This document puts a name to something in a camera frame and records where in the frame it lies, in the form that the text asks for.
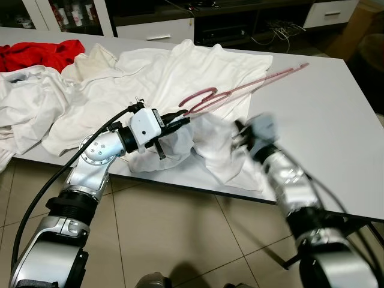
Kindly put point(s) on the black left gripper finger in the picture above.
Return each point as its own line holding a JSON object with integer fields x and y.
{"x": 180, "y": 118}
{"x": 179, "y": 126}

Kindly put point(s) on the white T-shirt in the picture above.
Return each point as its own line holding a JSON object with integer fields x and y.
{"x": 180, "y": 72}

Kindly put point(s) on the red plastic hanger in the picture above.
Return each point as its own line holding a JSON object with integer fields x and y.
{"x": 297, "y": 68}

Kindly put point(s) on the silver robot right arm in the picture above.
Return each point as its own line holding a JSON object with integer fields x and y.
{"x": 300, "y": 192}

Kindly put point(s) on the white table with black legs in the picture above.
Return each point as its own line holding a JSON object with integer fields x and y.
{"x": 312, "y": 138}

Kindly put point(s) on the dark TV cabinet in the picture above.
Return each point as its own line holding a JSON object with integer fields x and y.
{"x": 156, "y": 30}

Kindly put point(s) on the beige garment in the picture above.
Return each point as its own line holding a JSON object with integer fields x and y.
{"x": 96, "y": 66}

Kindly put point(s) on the white glass-door cabinet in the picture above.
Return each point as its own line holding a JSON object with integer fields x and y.
{"x": 103, "y": 15}

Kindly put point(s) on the plain red garment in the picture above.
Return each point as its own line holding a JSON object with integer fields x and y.
{"x": 36, "y": 55}

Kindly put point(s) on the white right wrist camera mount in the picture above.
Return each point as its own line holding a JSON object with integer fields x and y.
{"x": 263, "y": 128}

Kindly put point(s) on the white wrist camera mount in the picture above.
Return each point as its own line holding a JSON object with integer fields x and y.
{"x": 146, "y": 127}
{"x": 263, "y": 128}

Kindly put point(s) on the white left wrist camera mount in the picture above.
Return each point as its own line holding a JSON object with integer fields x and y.
{"x": 146, "y": 127}

